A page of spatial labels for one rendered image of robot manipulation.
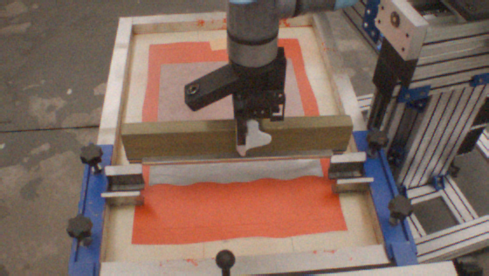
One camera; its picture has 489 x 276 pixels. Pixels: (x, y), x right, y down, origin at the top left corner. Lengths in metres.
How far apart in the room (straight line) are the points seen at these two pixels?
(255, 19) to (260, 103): 0.16
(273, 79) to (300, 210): 0.31
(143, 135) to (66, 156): 1.58
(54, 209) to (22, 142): 0.48
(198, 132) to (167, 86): 0.38
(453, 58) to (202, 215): 0.66
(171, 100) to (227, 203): 0.32
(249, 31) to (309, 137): 0.27
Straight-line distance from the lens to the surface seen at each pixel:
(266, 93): 0.73
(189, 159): 0.84
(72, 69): 2.86
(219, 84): 0.71
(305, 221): 0.91
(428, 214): 1.93
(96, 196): 0.91
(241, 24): 0.63
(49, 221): 2.17
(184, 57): 1.24
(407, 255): 0.85
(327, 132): 0.83
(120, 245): 0.90
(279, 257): 0.83
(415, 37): 0.99
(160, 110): 1.10
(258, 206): 0.92
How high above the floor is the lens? 1.72
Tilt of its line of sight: 48 degrees down
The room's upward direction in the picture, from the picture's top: straight up
